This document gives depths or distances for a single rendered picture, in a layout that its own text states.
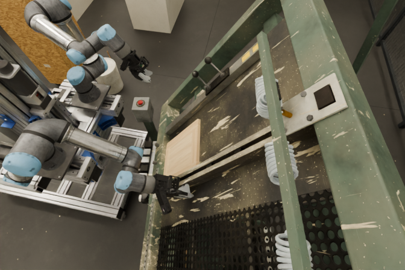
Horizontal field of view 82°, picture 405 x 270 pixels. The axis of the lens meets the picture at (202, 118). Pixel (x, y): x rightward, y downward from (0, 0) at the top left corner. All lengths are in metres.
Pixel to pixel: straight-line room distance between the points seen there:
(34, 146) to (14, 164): 0.08
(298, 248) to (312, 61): 0.48
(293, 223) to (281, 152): 0.12
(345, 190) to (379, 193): 0.06
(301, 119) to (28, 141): 0.94
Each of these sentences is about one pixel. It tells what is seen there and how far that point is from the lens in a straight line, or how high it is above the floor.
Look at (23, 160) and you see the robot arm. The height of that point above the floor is 1.57.
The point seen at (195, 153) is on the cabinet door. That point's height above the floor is 1.22.
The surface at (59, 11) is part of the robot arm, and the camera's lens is 1.57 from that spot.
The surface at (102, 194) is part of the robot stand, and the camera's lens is 2.39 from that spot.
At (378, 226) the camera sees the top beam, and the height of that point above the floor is 1.91.
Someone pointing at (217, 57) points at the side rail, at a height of 1.40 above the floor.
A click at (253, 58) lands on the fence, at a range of 1.08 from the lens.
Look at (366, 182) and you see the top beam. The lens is 0.55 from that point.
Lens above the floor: 2.35
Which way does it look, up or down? 58 degrees down
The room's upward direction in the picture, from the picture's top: 1 degrees counter-clockwise
